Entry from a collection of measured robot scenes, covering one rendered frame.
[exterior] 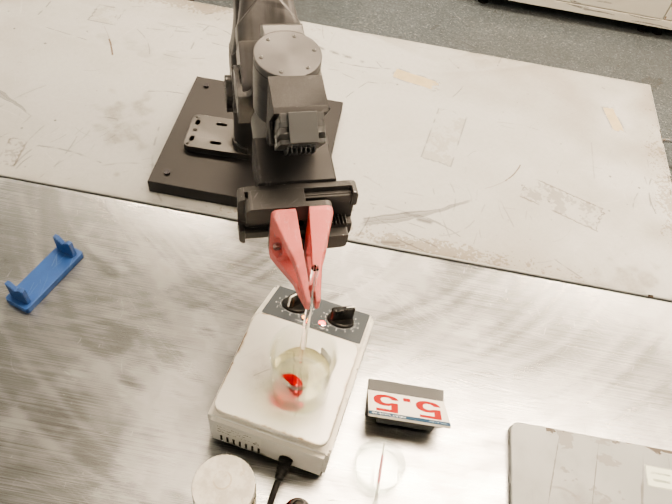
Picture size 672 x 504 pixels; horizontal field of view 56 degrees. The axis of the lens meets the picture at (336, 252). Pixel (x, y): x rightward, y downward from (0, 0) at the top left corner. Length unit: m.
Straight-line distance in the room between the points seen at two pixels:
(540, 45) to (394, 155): 2.08
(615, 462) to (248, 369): 0.42
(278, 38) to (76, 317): 0.43
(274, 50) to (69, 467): 0.47
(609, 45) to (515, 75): 1.99
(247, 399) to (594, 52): 2.65
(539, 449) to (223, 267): 0.44
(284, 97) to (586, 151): 0.70
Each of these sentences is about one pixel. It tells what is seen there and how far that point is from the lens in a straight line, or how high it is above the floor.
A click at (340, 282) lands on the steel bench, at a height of 0.90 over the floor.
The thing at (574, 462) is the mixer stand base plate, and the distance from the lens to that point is 0.79.
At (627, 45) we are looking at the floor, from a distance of 3.23.
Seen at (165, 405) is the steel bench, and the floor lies 0.90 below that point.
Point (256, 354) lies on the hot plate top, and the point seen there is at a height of 0.99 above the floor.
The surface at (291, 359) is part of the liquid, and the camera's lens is 0.63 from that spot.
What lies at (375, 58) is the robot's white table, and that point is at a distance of 1.17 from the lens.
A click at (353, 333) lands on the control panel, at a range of 0.72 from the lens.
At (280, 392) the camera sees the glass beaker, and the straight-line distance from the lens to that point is 0.61.
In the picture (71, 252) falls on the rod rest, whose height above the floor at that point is 0.92.
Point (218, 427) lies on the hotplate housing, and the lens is 0.68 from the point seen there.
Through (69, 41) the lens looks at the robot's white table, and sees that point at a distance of 1.20.
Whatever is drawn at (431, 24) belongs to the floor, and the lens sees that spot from 2.96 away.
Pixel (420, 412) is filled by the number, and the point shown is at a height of 0.93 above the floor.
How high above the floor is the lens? 1.59
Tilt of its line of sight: 53 degrees down
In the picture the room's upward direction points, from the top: 10 degrees clockwise
